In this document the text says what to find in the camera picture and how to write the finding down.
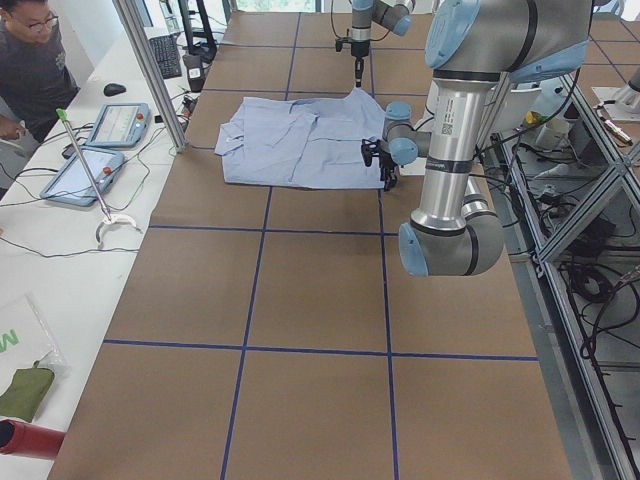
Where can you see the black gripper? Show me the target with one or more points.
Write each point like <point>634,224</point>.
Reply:
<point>386,163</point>
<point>357,51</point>

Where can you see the light blue striped shirt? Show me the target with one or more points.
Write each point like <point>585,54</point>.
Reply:
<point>312,143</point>

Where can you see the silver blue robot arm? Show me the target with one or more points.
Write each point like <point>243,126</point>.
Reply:
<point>470,44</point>
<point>394,18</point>

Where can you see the black keyboard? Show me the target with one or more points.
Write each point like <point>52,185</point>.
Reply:
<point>165,52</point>

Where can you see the brown paper table cover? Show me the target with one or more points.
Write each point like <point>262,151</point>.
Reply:
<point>272,333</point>

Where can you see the upper blue teach pendant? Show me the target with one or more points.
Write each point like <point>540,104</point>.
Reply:
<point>119,125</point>

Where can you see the blue teach pendant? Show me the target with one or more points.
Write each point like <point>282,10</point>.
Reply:
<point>119,125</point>
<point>71,184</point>

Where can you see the black computer mouse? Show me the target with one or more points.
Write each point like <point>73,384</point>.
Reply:
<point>113,89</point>

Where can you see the lower blue teach pendant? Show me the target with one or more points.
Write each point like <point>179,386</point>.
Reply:
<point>71,184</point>

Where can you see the person in grey shirt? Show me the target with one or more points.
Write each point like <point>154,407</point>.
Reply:
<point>35,79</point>

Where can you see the green pouch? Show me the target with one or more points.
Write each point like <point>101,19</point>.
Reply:
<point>26,392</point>

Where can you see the red cylinder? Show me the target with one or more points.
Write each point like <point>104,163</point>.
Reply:
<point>31,441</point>

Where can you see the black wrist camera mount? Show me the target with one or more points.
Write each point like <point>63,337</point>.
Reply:
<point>340,42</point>
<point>370,149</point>

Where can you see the grey aluminium post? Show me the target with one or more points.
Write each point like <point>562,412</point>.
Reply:
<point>132,23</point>

